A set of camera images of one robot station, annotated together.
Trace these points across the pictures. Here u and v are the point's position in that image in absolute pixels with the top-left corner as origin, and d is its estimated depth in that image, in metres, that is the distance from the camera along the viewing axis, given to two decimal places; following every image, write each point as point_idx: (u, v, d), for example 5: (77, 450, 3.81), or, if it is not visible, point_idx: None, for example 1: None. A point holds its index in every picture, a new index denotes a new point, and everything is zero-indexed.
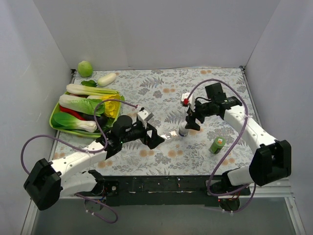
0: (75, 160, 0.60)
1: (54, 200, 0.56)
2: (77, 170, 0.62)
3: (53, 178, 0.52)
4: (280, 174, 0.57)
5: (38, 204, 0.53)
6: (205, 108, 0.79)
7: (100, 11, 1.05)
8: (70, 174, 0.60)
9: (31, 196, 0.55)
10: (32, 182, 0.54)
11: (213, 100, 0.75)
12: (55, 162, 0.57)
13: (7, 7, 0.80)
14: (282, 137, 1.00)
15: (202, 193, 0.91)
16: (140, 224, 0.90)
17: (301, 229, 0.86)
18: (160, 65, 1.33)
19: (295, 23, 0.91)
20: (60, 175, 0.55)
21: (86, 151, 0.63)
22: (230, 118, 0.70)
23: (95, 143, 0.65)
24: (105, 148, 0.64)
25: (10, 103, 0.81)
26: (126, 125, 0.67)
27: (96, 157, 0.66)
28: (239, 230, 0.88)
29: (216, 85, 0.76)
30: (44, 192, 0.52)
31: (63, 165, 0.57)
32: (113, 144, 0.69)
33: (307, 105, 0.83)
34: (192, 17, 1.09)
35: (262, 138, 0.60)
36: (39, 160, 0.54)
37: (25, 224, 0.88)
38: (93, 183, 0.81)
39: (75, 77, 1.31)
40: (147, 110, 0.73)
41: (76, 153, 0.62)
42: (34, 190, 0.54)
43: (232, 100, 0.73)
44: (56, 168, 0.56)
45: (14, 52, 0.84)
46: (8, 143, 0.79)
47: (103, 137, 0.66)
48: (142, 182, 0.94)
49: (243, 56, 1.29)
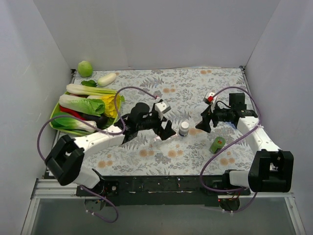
0: (96, 139, 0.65)
1: (74, 177, 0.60)
2: (97, 149, 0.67)
3: (77, 152, 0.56)
4: (278, 184, 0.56)
5: (59, 179, 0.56)
6: (223, 114, 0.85)
7: (100, 11, 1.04)
8: (90, 152, 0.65)
9: (53, 171, 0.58)
10: (54, 157, 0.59)
11: (233, 108, 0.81)
12: (78, 139, 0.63)
13: (7, 7, 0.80)
14: (281, 137, 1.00)
15: (203, 193, 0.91)
16: (140, 224, 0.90)
17: (301, 229, 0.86)
18: (160, 65, 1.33)
19: (295, 23, 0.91)
20: (83, 150, 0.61)
21: (106, 132, 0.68)
22: (242, 125, 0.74)
23: (114, 126, 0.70)
24: (123, 131, 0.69)
25: (10, 103, 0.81)
26: (144, 112, 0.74)
27: (114, 139, 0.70)
28: (239, 230, 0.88)
29: (239, 96, 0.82)
30: (68, 164, 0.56)
31: (84, 143, 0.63)
32: (129, 129, 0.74)
33: (306, 105, 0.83)
34: (192, 17, 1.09)
35: (267, 145, 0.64)
36: (63, 137, 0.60)
37: (25, 224, 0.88)
38: (96, 180, 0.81)
39: (75, 77, 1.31)
40: (166, 103, 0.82)
41: (96, 133, 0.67)
42: (57, 164, 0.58)
43: (249, 111, 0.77)
44: (78, 145, 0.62)
45: (14, 52, 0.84)
46: (8, 144, 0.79)
47: (121, 121, 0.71)
48: (142, 182, 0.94)
49: (243, 56, 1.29)
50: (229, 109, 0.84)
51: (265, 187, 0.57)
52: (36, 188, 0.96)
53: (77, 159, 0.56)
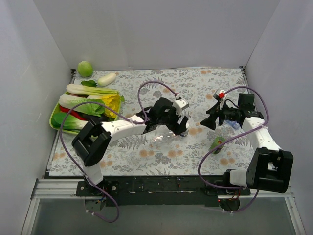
0: (121, 125, 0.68)
1: (98, 159, 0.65)
2: (120, 135, 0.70)
3: (103, 136, 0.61)
4: (276, 183, 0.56)
5: (86, 159, 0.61)
6: (230, 113, 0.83)
7: (100, 11, 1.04)
8: (114, 138, 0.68)
9: (79, 152, 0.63)
10: (81, 139, 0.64)
11: (240, 108, 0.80)
12: (105, 124, 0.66)
13: (7, 8, 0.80)
14: (281, 137, 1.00)
15: (202, 193, 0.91)
16: (140, 224, 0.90)
17: (301, 229, 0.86)
18: (160, 65, 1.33)
19: (295, 23, 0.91)
20: (110, 134, 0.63)
21: (131, 121, 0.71)
22: (247, 125, 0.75)
23: (136, 116, 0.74)
24: (145, 121, 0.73)
25: (10, 103, 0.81)
26: (166, 105, 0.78)
27: (136, 129, 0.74)
28: (238, 230, 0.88)
29: (249, 96, 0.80)
30: (95, 147, 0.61)
31: (111, 128, 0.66)
32: (150, 121, 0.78)
33: (306, 105, 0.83)
34: (191, 17, 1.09)
35: (267, 144, 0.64)
36: (92, 121, 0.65)
37: (25, 224, 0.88)
38: (99, 179, 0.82)
39: (75, 77, 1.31)
40: (185, 100, 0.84)
41: (121, 121, 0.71)
42: (84, 146, 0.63)
43: (256, 112, 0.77)
44: (105, 129, 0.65)
45: (14, 51, 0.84)
46: (8, 144, 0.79)
47: (143, 112, 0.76)
48: (142, 182, 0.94)
49: (243, 56, 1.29)
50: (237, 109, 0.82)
51: (261, 184, 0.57)
52: (36, 188, 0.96)
53: (103, 142, 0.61)
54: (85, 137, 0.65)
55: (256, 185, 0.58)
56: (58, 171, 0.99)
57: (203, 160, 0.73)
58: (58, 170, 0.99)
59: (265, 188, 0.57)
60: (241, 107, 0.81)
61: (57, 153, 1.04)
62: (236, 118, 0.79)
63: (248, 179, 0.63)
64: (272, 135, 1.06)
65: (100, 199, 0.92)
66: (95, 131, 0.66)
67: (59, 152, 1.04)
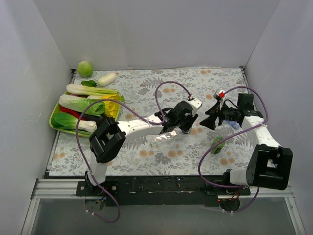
0: (137, 126, 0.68)
1: (113, 157, 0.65)
2: (134, 135, 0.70)
3: (118, 136, 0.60)
4: (275, 179, 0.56)
5: (100, 156, 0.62)
6: (229, 113, 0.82)
7: (100, 11, 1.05)
8: (128, 138, 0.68)
9: (95, 148, 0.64)
10: (98, 136, 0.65)
11: (240, 108, 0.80)
12: (121, 124, 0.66)
13: (7, 8, 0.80)
14: (281, 137, 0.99)
15: (203, 193, 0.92)
16: (140, 224, 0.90)
17: (301, 229, 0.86)
18: (160, 65, 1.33)
19: (294, 23, 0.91)
20: (125, 134, 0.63)
21: (147, 121, 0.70)
22: (247, 124, 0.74)
23: (154, 116, 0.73)
24: (162, 123, 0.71)
25: (10, 103, 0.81)
26: (187, 108, 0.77)
27: (152, 129, 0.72)
28: (239, 230, 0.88)
29: (248, 96, 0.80)
30: (109, 146, 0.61)
31: (127, 128, 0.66)
32: (168, 122, 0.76)
33: (307, 105, 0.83)
34: (191, 17, 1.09)
35: (267, 141, 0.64)
36: (109, 119, 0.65)
37: (25, 224, 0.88)
38: (102, 178, 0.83)
39: (75, 77, 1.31)
40: (199, 101, 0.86)
41: (137, 120, 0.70)
42: (100, 143, 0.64)
43: (255, 111, 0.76)
44: (121, 129, 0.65)
45: (14, 51, 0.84)
46: (8, 143, 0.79)
47: (162, 112, 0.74)
48: (142, 182, 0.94)
49: (243, 56, 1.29)
50: (236, 109, 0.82)
51: (259, 181, 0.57)
52: (36, 188, 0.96)
53: (117, 143, 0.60)
54: (101, 135, 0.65)
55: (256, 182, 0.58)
56: (58, 171, 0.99)
57: (203, 158, 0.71)
58: (58, 170, 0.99)
59: (264, 184, 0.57)
60: (241, 107, 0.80)
61: (57, 153, 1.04)
62: (236, 117, 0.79)
63: (248, 176, 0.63)
64: (272, 135, 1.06)
65: (100, 199, 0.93)
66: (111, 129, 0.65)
67: (59, 152, 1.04)
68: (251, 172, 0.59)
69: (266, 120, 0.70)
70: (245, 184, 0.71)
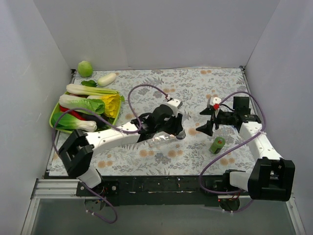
0: (108, 136, 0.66)
1: (83, 171, 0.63)
2: (108, 146, 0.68)
3: (85, 150, 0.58)
4: (277, 192, 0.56)
5: (68, 171, 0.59)
6: (226, 118, 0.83)
7: (100, 11, 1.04)
8: (100, 150, 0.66)
9: (64, 162, 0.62)
10: (66, 149, 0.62)
11: (236, 112, 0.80)
12: (90, 135, 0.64)
13: (7, 7, 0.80)
14: (281, 137, 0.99)
15: (202, 193, 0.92)
16: (140, 224, 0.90)
17: (301, 229, 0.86)
18: (160, 65, 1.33)
19: (294, 23, 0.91)
20: (93, 147, 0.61)
21: (121, 130, 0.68)
22: (245, 131, 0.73)
23: (129, 124, 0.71)
24: (138, 130, 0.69)
25: (10, 103, 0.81)
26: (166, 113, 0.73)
27: (127, 138, 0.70)
28: (238, 230, 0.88)
29: (244, 100, 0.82)
30: (76, 160, 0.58)
31: (96, 139, 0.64)
32: (146, 129, 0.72)
33: (306, 105, 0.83)
34: (191, 17, 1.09)
35: (268, 152, 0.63)
36: (77, 131, 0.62)
37: (25, 224, 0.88)
38: (98, 180, 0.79)
39: (75, 77, 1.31)
40: (178, 99, 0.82)
41: (111, 130, 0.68)
42: (68, 156, 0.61)
43: (253, 115, 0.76)
44: (90, 141, 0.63)
45: (14, 51, 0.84)
46: (8, 143, 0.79)
47: (137, 120, 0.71)
48: (142, 182, 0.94)
49: (243, 56, 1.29)
50: (233, 113, 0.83)
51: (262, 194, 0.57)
52: (36, 188, 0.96)
53: (84, 157, 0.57)
54: (70, 148, 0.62)
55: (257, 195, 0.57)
56: (58, 171, 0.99)
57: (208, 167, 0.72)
58: (58, 170, 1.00)
59: (266, 197, 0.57)
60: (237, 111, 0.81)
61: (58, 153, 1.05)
62: (234, 123, 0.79)
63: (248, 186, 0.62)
64: (273, 135, 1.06)
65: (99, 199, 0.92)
66: (79, 141, 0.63)
67: None
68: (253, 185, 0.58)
69: (265, 119, 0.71)
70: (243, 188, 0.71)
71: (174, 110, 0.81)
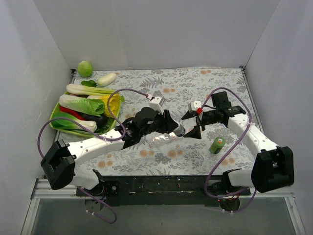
0: (91, 145, 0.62)
1: (68, 183, 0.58)
2: (93, 155, 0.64)
3: (67, 161, 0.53)
4: (283, 180, 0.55)
5: (51, 184, 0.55)
6: (211, 117, 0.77)
7: (100, 11, 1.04)
8: (84, 159, 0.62)
9: (46, 174, 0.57)
10: (48, 161, 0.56)
11: (218, 108, 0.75)
12: (72, 144, 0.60)
13: (7, 8, 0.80)
14: (281, 137, 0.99)
15: (202, 193, 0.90)
16: (140, 224, 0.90)
17: (301, 229, 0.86)
18: (160, 65, 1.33)
19: (294, 23, 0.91)
20: (75, 158, 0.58)
21: (104, 139, 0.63)
22: (234, 126, 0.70)
23: (113, 131, 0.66)
24: (122, 137, 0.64)
25: (10, 103, 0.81)
26: (149, 117, 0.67)
27: (112, 146, 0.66)
28: (238, 230, 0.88)
29: (221, 94, 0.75)
30: (58, 174, 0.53)
31: (78, 150, 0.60)
32: (132, 135, 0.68)
33: (306, 105, 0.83)
34: (191, 17, 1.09)
35: (264, 144, 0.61)
36: (57, 141, 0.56)
37: (25, 224, 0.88)
38: (95, 182, 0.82)
39: (75, 77, 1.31)
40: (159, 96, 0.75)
41: (94, 139, 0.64)
42: (50, 170, 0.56)
43: (236, 108, 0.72)
44: (72, 151, 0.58)
45: (14, 51, 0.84)
46: (8, 143, 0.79)
47: (122, 127, 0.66)
48: (142, 182, 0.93)
49: (243, 56, 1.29)
50: (215, 109, 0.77)
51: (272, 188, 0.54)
52: (36, 188, 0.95)
53: (67, 169, 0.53)
54: (51, 160, 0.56)
55: (266, 189, 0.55)
56: None
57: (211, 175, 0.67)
58: None
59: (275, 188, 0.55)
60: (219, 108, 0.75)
61: None
62: (220, 120, 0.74)
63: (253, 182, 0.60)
64: (273, 135, 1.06)
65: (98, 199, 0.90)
66: (62, 152, 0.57)
67: None
68: (259, 181, 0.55)
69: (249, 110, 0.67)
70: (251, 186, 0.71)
71: (158, 109, 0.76)
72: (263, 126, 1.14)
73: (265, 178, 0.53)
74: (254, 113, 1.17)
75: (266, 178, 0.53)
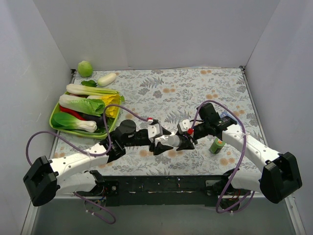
0: (74, 162, 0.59)
1: (50, 199, 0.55)
2: (77, 170, 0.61)
3: (50, 178, 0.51)
4: (292, 186, 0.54)
5: (33, 200, 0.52)
6: (200, 131, 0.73)
7: (100, 11, 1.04)
8: (68, 175, 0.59)
9: (28, 191, 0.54)
10: (30, 177, 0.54)
11: (208, 123, 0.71)
12: (55, 161, 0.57)
13: (7, 7, 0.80)
14: (281, 137, 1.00)
15: (203, 193, 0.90)
16: (140, 224, 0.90)
17: (301, 229, 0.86)
18: (160, 65, 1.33)
19: (294, 22, 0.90)
20: (57, 175, 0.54)
21: (88, 153, 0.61)
22: (229, 139, 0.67)
23: (98, 146, 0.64)
24: (107, 152, 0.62)
25: (10, 103, 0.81)
26: (128, 132, 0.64)
27: (97, 161, 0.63)
28: (239, 230, 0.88)
29: (209, 106, 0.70)
30: (40, 189, 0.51)
31: (61, 166, 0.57)
32: (116, 148, 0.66)
33: (306, 105, 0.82)
34: (191, 17, 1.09)
35: (266, 154, 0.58)
36: (40, 158, 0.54)
37: (25, 224, 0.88)
38: (92, 184, 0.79)
39: (75, 77, 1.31)
40: (156, 129, 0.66)
41: (77, 154, 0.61)
42: (32, 186, 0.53)
43: (227, 119, 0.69)
44: (54, 168, 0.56)
45: (14, 51, 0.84)
46: (8, 143, 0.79)
47: (107, 140, 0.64)
48: (142, 182, 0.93)
49: (243, 56, 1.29)
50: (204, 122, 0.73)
51: (284, 196, 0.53)
52: None
53: (49, 186, 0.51)
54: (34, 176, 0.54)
55: (279, 199, 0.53)
56: None
57: (222, 196, 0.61)
58: None
59: (287, 195, 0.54)
60: (208, 121, 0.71)
61: (57, 153, 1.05)
62: (212, 133, 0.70)
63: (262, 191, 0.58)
64: (273, 135, 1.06)
65: (99, 199, 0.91)
66: (45, 169, 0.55)
67: (59, 152, 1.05)
68: (270, 191, 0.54)
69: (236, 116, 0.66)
70: (254, 190, 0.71)
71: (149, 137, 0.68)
72: (263, 126, 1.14)
73: (276, 187, 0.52)
74: (254, 113, 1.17)
75: (277, 187, 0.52)
